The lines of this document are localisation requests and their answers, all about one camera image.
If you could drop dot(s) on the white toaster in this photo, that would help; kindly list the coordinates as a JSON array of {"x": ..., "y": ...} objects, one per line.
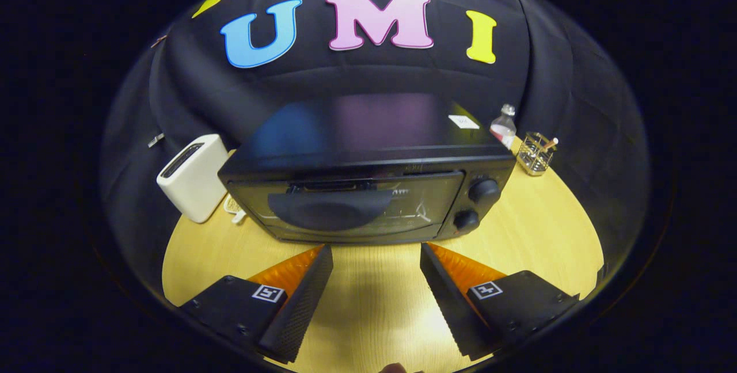
[{"x": 193, "y": 180}]

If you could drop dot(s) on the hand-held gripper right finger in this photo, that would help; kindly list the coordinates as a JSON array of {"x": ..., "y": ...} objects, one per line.
[{"x": 449, "y": 304}]

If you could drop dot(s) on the black toaster oven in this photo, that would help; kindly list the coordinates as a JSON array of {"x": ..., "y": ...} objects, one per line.
[{"x": 374, "y": 148}]

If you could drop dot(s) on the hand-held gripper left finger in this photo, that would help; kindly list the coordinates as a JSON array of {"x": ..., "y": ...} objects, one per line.
[{"x": 302, "y": 309}]

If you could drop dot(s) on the clear bottle with pink label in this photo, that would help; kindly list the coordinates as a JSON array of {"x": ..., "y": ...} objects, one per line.
[{"x": 504, "y": 126}]

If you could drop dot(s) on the silver cloth clip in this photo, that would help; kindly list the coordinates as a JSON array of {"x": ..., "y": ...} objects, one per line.
[{"x": 155, "y": 140}]

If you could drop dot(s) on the black backdrop cloth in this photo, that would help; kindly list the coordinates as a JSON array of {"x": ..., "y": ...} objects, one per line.
[{"x": 173, "y": 91}]

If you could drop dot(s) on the wooden stick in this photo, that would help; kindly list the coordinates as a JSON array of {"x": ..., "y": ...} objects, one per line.
[{"x": 551, "y": 144}]

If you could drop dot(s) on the small white dish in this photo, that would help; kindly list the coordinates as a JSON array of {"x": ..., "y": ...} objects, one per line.
[{"x": 233, "y": 206}]

